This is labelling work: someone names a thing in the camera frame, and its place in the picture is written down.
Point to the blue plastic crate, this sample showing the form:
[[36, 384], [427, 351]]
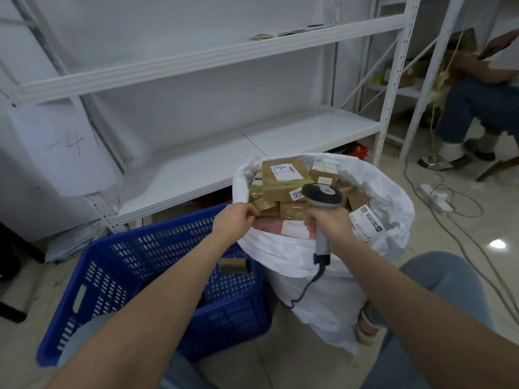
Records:
[[227, 320]]

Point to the open cardboard storage box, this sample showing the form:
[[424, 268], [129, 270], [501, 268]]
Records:
[[460, 40]]

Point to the person's right hand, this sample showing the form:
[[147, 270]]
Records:
[[338, 226]]

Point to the person's left hand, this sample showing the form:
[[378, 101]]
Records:
[[235, 222]]

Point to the red plastic crate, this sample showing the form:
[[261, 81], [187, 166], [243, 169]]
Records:
[[361, 151]]

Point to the small tan box wide label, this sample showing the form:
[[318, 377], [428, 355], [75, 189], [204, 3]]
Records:
[[235, 266]]

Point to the white power adapter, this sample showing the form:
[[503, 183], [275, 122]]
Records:
[[440, 196]]

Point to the kraft box grey printed letters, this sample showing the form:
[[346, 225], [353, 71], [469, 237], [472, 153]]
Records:
[[320, 178]]

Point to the person's left leg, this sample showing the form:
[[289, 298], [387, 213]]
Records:
[[182, 372]]

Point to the wooden chair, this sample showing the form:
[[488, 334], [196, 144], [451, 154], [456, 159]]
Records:
[[498, 166]]

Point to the person's left forearm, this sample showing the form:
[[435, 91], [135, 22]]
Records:
[[142, 320]]

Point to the brown cardboard storage box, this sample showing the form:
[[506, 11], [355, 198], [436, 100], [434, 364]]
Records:
[[399, 74]]

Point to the white paper sign sheet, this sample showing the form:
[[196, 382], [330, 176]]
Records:
[[61, 166]]

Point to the grey plastic mailer bag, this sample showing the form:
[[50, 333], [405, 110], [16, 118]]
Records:
[[73, 243]]

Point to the white woven sack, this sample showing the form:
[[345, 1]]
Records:
[[324, 299]]

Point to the person's sandal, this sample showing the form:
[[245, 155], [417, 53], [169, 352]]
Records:
[[365, 332]]

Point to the pink mailer bag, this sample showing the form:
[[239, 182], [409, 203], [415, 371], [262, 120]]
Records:
[[267, 226]]

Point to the grey handheld barcode scanner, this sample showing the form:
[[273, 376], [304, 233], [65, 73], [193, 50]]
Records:
[[322, 194]]

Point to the white power strip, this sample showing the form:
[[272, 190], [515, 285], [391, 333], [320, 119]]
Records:
[[425, 192]]

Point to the white metal shelf rack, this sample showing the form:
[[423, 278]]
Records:
[[430, 76], [182, 170]]

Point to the person's right forearm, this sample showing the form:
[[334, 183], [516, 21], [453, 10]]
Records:
[[425, 320]]

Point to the yellow item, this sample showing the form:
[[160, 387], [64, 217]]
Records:
[[377, 79]]

